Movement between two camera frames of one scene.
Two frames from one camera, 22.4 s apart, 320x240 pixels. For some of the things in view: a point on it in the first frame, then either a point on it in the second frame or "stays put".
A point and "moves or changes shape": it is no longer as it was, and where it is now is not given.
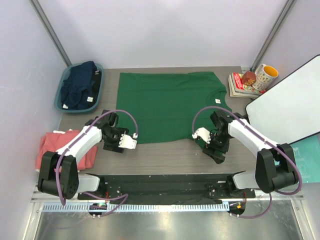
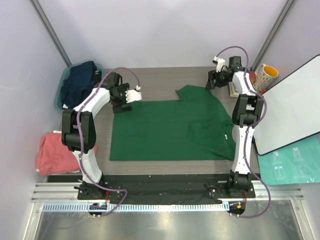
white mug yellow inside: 265,75 stays put
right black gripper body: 219,141 to 221,80
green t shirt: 165,105 moves or changes shape
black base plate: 166,189 stays put
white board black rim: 290,111 stays put
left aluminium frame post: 37,8 stays put
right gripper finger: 212,153 to 210,84
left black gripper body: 114,136 to 120,99
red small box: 249,78 stays put
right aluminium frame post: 272,33 stays put
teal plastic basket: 58,99 stays put
